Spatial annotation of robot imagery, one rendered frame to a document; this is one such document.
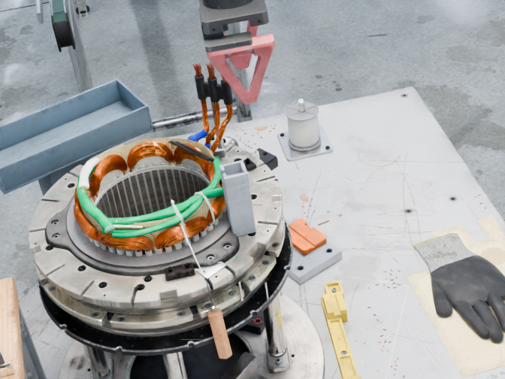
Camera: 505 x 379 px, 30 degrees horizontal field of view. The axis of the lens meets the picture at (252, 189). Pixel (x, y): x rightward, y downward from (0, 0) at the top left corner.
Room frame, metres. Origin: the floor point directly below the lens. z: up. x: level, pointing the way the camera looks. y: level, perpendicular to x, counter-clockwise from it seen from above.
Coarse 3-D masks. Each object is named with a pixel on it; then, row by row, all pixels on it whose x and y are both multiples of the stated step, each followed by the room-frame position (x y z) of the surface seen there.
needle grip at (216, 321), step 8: (208, 312) 0.77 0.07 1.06; (216, 312) 0.76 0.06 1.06; (216, 320) 0.76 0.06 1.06; (216, 328) 0.75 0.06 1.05; (224, 328) 0.76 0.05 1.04; (216, 336) 0.75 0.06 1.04; (224, 336) 0.75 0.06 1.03; (216, 344) 0.75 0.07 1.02; (224, 344) 0.75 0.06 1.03; (224, 352) 0.75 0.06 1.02
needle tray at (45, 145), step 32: (96, 96) 1.29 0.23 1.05; (128, 96) 1.28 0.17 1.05; (0, 128) 1.21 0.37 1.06; (32, 128) 1.24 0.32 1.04; (64, 128) 1.25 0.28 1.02; (96, 128) 1.18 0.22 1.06; (128, 128) 1.20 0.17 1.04; (0, 160) 1.18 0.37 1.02; (32, 160) 1.13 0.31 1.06; (64, 160) 1.15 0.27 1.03
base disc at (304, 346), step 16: (288, 304) 1.02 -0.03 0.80; (288, 320) 0.99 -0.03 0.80; (304, 320) 0.98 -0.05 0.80; (240, 336) 0.97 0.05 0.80; (256, 336) 0.96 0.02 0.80; (288, 336) 0.96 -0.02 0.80; (304, 336) 0.95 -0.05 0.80; (80, 352) 0.98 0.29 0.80; (256, 352) 0.93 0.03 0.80; (288, 352) 0.93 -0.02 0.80; (304, 352) 0.92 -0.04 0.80; (320, 352) 0.92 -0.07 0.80; (64, 368) 0.95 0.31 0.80; (80, 368) 0.95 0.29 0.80; (128, 368) 0.94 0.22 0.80; (288, 368) 0.89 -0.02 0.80; (304, 368) 0.89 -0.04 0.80; (320, 368) 0.89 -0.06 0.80
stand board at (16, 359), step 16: (0, 288) 0.85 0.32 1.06; (16, 288) 0.87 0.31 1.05; (0, 304) 0.83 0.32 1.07; (16, 304) 0.83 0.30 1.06; (0, 320) 0.80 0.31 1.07; (16, 320) 0.80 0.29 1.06; (0, 336) 0.77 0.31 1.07; (16, 336) 0.77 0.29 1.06; (16, 352) 0.74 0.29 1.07; (16, 368) 0.72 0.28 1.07
